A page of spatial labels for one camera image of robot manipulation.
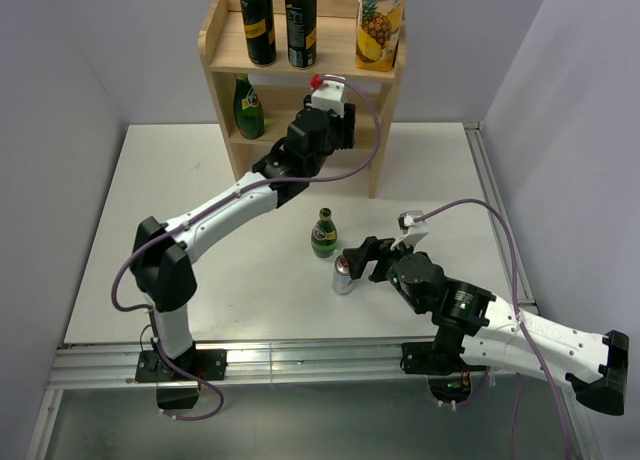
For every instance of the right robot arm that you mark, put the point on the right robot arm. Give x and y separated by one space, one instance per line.
477 329

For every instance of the aluminium side rail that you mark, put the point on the aluminium side rail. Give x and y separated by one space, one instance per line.
577 418

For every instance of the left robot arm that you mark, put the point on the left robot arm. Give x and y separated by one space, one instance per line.
166 252

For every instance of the aluminium front rail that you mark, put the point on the aluminium front rail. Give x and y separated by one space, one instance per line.
105 366

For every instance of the green glass bottle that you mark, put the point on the green glass bottle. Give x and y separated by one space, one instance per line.
248 110
324 234

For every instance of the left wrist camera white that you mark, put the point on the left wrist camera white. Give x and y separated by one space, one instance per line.
328 94

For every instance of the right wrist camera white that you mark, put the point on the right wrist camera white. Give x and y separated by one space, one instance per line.
413 229

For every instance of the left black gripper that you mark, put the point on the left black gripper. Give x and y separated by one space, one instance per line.
345 127

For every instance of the pineapple juice carton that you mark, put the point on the pineapple juice carton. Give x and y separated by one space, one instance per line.
377 33

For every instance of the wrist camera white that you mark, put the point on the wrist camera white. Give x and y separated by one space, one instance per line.
413 229
328 94

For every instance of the wooden two-tier shelf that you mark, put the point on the wooden two-tier shelf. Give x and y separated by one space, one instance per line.
281 87

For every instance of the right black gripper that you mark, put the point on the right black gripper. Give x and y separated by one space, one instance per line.
371 248

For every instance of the dark grey can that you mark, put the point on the dark grey can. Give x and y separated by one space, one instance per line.
301 21

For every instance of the black yellow tall can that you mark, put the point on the black yellow tall can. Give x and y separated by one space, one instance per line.
259 31

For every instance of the blue silver can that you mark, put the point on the blue silver can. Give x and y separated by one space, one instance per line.
342 282

